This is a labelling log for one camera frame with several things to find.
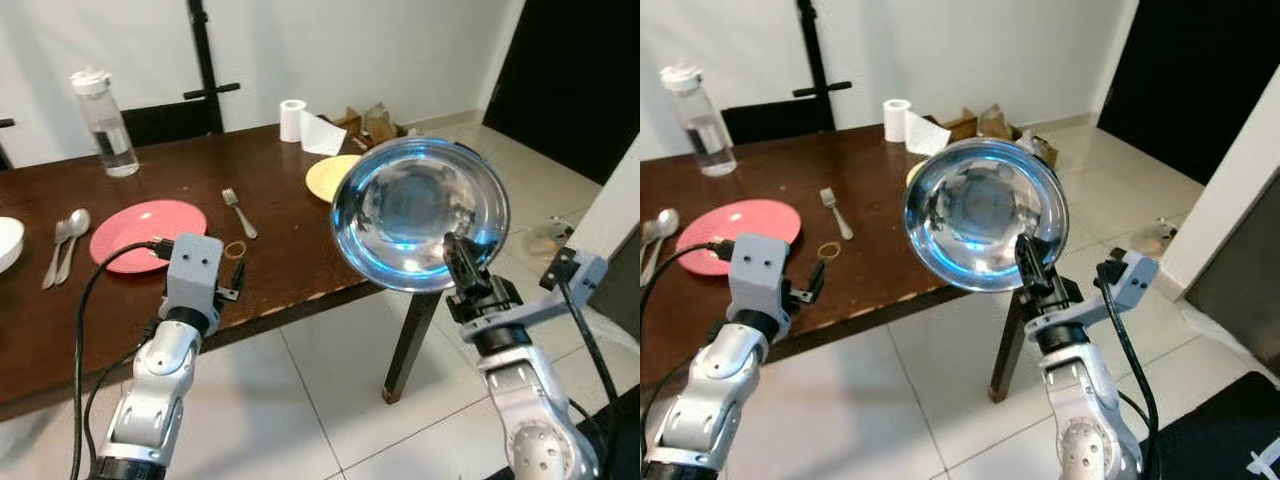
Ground dark wooden table leg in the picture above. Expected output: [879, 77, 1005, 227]
[382, 290, 444, 405]
[989, 290, 1032, 405]

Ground silver metal knife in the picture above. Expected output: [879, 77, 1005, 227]
[41, 220, 69, 292]

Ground stainless steel bowl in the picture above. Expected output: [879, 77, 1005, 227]
[330, 137, 511, 293]
[903, 138, 1071, 293]

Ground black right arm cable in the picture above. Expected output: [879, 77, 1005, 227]
[1094, 260, 1164, 480]
[547, 270, 627, 447]

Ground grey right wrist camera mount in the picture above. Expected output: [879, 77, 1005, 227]
[468, 247, 609, 347]
[1027, 249, 1160, 347]

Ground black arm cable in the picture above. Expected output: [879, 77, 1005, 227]
[640, 239, 737, 313]
[547, 270, 627, 447]
[1094, 260, 1164, 480]
[68, 237, 174, 480]

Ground silver metal spoon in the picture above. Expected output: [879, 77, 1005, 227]
[641, 208, 682, 287]
[55, 208, 92, 287]

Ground black flat panel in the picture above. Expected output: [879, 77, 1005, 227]
[121, 97, 224, 149]
[719, 96, 837, 147]

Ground pink round plate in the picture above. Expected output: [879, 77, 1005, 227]
[89, 200, 208, 274]
[676, 199, 803, 277]

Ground clear water bottle white lid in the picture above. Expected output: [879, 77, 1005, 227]
[659, 63, 739, 178]
[70, 67, 141, 179]

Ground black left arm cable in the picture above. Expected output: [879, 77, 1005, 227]
[640, 239, 737, 313]
[68, 237, 174, 480]

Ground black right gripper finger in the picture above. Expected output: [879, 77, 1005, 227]
[1015, 234, 1058, 292]
[444, 232, 492, 294]

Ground white toilet paper roll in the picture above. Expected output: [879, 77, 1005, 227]
[883, 98, 952, 157]
[279, 99, 348, 157]

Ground clear glass jar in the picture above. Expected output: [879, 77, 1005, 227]
[1134, 217, 1180, 260]
[524, 217, 577, 264]

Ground black metal stand pole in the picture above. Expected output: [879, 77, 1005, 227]
[184, 0, 242, 133]
[794, 0, 854, 133]

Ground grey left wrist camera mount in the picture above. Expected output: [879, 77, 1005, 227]
[727, 234, 793, 323]
[160, 233, 226, 321]

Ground black door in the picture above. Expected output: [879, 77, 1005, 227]
[482, 0, 641, 187]
[1096, 0, 1280, 187]

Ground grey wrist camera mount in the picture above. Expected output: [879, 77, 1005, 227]
[727, 234, 793, 323]
[160, 233, 226, 321]
[468, 247, 609, 347]
[1027, 249, 1160, 347]

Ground silver metal fork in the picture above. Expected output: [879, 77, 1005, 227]
[819, 187, 856, 242]
[221, 188, 259, 241]

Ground white round plate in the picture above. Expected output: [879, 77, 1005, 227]
[0, 217, 26, 274]

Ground cardboard box with bags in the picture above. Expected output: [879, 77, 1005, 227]
[938, 102, 1061, 167]
[334, 102, 409, 143]

